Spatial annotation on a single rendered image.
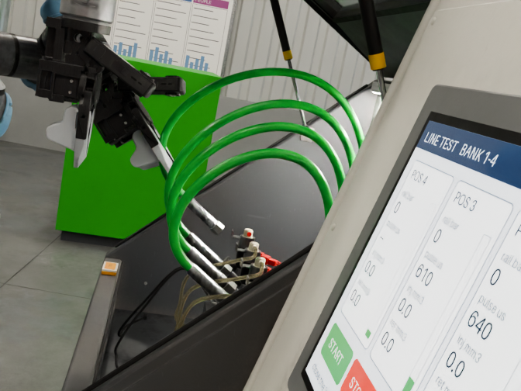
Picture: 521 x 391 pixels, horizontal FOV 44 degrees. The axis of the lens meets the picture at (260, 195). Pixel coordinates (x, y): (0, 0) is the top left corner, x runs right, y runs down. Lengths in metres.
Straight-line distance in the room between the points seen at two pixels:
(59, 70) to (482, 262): 0.67
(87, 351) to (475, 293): 0.73
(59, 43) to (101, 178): 3.54
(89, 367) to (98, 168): 3.51
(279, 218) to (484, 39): 0.94
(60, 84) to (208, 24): 6.61
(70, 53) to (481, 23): 0.58
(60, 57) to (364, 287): 0.57
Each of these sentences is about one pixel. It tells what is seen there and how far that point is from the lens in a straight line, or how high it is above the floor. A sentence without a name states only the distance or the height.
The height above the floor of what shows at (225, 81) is 1.39.
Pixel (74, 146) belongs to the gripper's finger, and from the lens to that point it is 0.98.
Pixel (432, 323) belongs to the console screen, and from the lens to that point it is 0.48.
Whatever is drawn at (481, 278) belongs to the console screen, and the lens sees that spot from 0.45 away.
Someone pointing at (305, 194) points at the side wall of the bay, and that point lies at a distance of 1.47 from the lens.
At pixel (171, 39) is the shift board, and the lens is 7.58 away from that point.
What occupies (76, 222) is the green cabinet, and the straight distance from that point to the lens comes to 4.57.
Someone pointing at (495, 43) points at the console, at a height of 1.49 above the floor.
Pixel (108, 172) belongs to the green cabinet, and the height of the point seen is 0.53.
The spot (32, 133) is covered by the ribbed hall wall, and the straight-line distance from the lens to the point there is 8.04.
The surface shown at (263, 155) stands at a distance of 0.87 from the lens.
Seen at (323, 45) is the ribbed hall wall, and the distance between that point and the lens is 7.63.
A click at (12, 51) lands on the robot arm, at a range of 1.20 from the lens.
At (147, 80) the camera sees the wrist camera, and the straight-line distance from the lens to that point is 0.96.
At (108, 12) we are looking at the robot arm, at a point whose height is 1.46.
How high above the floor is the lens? 1.43
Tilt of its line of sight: 11 degrees down
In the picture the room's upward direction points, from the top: 11 degrees clockwise
